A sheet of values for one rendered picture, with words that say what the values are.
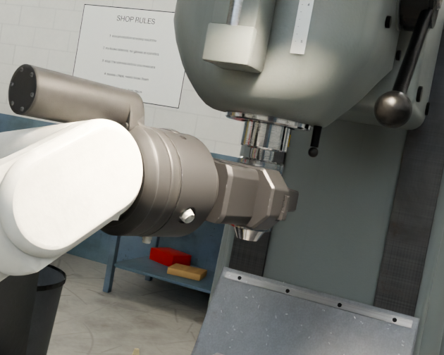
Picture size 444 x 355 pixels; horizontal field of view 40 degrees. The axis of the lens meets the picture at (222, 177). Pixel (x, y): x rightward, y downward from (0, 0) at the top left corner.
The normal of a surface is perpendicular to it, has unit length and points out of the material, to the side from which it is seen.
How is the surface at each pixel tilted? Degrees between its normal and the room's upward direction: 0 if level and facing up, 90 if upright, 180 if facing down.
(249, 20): 90
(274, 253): 90
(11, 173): 60
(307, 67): 104
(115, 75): 90
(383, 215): 90
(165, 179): 79
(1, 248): 111
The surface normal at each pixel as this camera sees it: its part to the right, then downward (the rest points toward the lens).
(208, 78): -0.63, 0.44
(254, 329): -0.28, -0.45
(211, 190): 0.76, 0.09
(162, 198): 0.72, 0.30
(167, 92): -0.39, -0.02
